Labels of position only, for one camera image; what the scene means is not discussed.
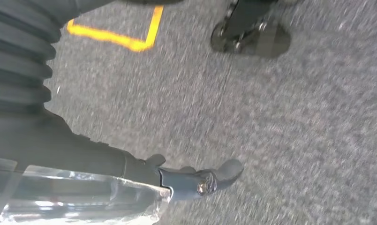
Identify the black robot foot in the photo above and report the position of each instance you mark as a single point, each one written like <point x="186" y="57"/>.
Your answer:
<point x="253" y="34"/>

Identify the yellow floor tape square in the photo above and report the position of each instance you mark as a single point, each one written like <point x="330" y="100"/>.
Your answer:
<point x="114" y="37"/>

